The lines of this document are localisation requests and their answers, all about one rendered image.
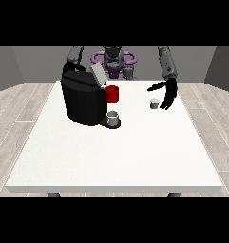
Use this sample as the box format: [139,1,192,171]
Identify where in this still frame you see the black coffee machine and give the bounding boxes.
[60,69,122,130]

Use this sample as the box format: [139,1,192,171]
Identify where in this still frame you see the pale grey machine lid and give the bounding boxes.
[90,62,108,86]

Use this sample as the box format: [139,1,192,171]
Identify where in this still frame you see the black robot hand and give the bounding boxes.
[62,61,87,75]
[146,78,179,111]

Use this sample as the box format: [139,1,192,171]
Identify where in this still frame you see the small grey coffee pod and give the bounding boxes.
[149,98,161,110]

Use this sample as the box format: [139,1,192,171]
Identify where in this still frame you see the small grey cup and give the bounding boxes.
[106,110,121,127]

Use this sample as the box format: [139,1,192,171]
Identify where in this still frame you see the red pod holder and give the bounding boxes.
[105,84,120,104]

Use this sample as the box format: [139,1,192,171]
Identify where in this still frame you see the grey robot trunk purple rings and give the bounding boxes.
[90,46,140,81]

